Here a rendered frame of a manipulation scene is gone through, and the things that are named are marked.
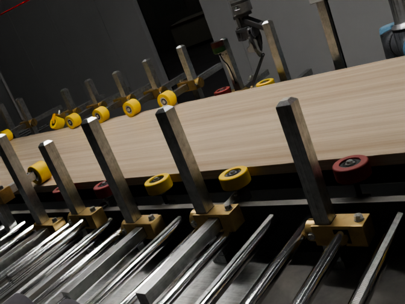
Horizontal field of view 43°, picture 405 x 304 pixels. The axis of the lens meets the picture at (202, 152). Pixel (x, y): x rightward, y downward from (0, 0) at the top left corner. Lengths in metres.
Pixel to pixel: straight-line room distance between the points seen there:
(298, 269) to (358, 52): 4.00
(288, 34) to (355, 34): 0.69
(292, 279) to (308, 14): 4.17
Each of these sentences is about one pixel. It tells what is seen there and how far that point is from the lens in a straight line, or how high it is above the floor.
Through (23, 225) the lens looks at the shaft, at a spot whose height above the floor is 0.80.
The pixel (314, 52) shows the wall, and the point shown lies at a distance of 5.24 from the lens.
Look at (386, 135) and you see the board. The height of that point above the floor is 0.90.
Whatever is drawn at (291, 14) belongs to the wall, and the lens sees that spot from 5.25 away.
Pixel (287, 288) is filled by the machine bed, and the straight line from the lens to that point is 1.16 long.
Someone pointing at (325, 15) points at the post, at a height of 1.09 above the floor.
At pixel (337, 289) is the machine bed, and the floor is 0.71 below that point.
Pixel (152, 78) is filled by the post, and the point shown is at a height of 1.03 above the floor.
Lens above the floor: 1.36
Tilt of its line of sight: 17 degrees down
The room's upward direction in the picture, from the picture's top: 22 degrees counter-clockwise
